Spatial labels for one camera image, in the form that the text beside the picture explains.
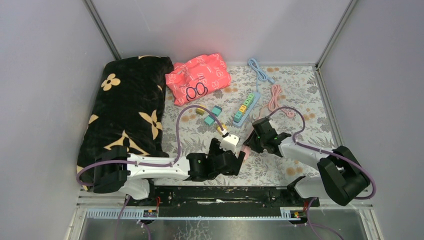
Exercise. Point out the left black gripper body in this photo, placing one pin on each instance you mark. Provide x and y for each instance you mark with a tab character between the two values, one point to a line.
214	149

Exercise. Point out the pink patterned bag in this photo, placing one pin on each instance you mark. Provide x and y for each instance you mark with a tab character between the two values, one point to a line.
197	78

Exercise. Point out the teal plug cube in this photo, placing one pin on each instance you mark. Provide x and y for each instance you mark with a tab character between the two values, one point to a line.
209	120
238	116
216	110

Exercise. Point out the green plug cube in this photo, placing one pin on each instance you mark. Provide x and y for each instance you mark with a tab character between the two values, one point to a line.
247	103
251	97

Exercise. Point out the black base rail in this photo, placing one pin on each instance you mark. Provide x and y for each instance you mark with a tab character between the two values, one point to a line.
223	201

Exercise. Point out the yellow plug cube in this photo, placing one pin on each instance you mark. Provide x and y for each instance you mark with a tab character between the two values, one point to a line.
243	108
200	110
222	129

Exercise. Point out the floral table mat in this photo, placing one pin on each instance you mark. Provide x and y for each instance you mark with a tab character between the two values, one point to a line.
187	130

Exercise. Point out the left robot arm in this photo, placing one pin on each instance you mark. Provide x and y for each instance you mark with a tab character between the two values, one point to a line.
119	171

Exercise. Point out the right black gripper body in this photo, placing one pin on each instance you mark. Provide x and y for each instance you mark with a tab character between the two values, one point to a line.
255	143

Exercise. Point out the blue power strip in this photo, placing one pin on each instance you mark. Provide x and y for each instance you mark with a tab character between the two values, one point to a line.
261	76

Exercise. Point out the green plug cube bottom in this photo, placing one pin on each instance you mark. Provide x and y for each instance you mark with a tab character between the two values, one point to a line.
251	97

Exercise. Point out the black floral blanket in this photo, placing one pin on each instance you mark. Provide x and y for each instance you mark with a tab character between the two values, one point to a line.
127	112

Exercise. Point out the pink power strip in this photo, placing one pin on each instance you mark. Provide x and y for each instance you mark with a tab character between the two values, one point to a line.
272	105

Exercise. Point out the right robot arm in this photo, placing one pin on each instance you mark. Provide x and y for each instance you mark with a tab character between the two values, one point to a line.
341	177

